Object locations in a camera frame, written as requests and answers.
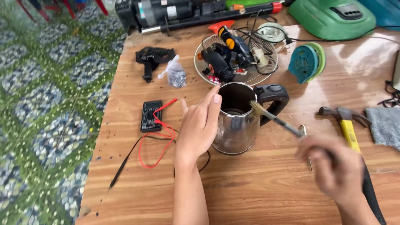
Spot red probe lead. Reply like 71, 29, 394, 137
138, 97, 179, 169

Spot grey cloth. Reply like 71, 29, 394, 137
365, 107, 400, 152

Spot green appliance housing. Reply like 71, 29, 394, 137
288, 0, 377, 41

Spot white appliance edge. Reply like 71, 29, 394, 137
392, 49, 400, 91

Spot wire fan grille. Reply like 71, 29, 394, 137
194, 33, 279, 87

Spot red chair legs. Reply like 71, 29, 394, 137
16, 0, 109, 23

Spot teal and green round part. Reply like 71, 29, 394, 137
288, 42, 327, 84

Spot black and yellow power tool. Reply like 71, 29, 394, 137
217, 25, 255, 68

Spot blue plastic object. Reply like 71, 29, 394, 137
357, 0, 400, 32

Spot black tool body part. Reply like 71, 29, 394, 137
199, 44, 235, 84

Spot yellow handled claw hammer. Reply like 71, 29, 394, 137
318, 106, 387, 225

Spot green tube with orange tip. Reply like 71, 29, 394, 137
225, 0, 277, 10

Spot wire brush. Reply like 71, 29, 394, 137
249, 100, 308, 139

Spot black plastic tool housing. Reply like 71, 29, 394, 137
135, 46, 176, 83

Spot black multimeter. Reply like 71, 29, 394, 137
140, 100, 163, 133

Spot black probe lead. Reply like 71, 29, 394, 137
108, 134, 211, 191

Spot clear bag of screws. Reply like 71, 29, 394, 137
157, 55, 187, 89

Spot person's left hand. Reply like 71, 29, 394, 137
174, 84, 222, 165

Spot bundle of black cables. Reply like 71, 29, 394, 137
377, 80, 400, 109

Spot black power cable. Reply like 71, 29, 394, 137
233, 9, 400, 75

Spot steel kettle with black handle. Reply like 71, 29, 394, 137
212, 82, 290, 156

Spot white and green round base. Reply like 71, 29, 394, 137
256, 22, 290, 44

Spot person's right hand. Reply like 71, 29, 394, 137
295, 134, 367, 206

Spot long black machine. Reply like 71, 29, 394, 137
115, 0, 284, 35

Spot orange plastic piece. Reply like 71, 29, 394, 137
207, 20, 236, 34

